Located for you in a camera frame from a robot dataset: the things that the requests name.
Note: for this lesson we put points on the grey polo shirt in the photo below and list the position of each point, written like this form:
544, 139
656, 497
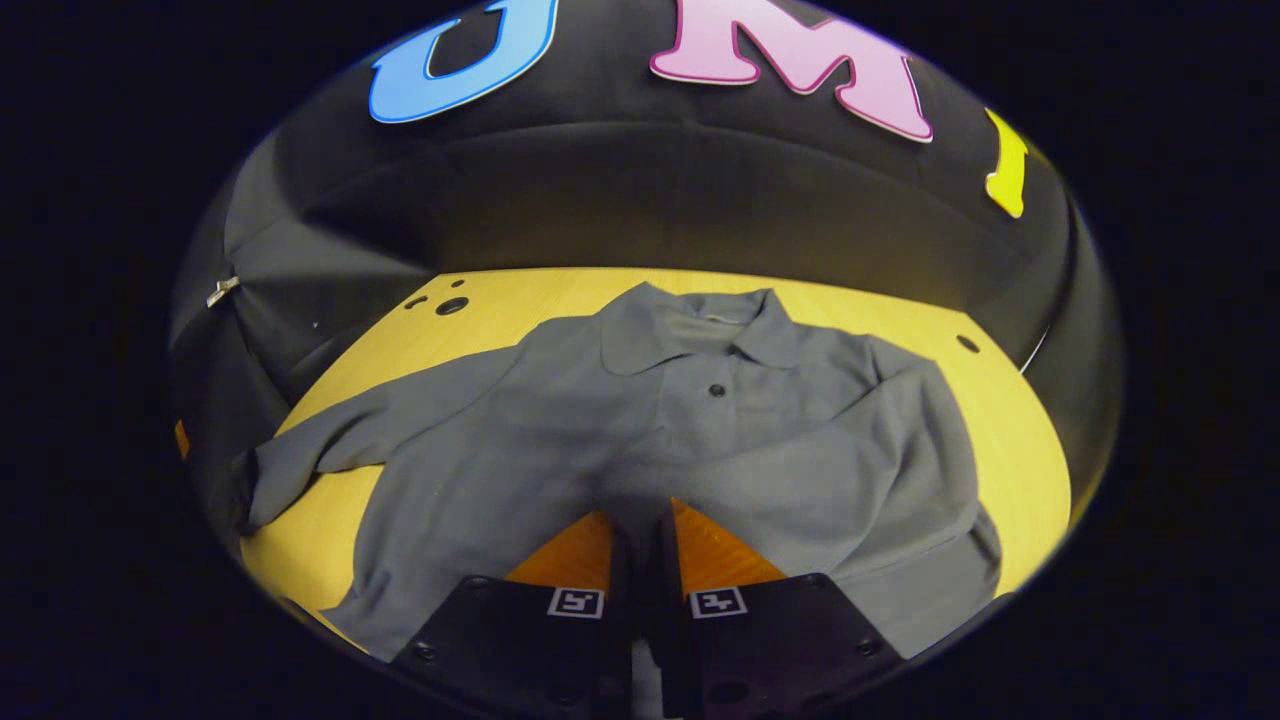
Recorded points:
800, 450

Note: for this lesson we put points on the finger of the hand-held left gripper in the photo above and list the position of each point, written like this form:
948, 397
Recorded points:
181, 440

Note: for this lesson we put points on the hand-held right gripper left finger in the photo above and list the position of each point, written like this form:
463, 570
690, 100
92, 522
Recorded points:
560, 640

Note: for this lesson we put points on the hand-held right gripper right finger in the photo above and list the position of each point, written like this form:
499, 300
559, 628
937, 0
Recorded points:
760, 640

